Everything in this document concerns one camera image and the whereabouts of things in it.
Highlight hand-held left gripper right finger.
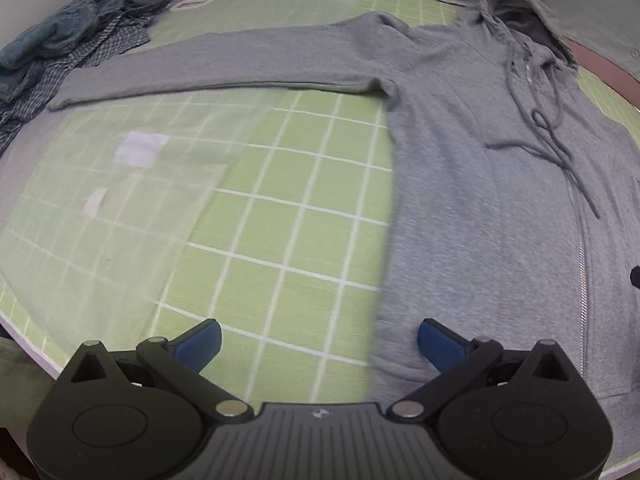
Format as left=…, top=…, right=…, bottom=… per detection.
left=389, top=318, right=583, bottom=423

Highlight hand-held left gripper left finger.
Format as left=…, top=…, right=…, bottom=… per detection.
left=57, top=319, right=253, bottom=423

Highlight grey zip hoodie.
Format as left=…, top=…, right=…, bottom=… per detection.
left=47, top=0, right=640, bottom=471

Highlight translucent plastic sheet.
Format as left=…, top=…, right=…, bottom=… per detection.
left=0, top=87, right=296, bottom=366

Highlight green grid mat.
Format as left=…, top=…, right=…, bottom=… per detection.
left=0, top=0, right=640, bottom=476

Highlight narrow white label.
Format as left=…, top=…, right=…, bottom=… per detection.
left=82, top=187, right=109, bottom=216

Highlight square white label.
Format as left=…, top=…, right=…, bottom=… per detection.
left=114, top=131, right=169, bottom=168

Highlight blue plaid shirt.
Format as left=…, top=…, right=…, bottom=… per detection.
left=0, top=7, right=156, bottom=153

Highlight blue denim jeans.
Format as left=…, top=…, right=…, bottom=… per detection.
left=0, top=0, right=168, bottom=73

